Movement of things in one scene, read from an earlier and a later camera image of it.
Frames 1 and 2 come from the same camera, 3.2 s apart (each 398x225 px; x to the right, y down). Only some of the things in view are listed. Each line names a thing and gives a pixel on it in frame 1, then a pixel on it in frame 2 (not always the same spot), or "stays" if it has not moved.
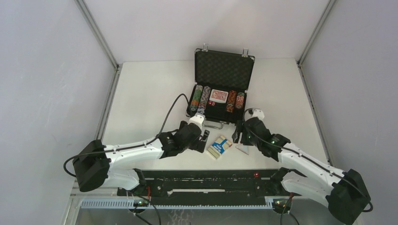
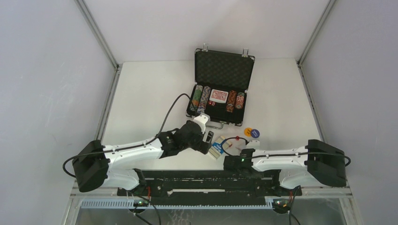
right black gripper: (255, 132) → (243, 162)
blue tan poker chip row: (203, 99) stays
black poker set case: (221, 80) stays
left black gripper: (195, 146) stays
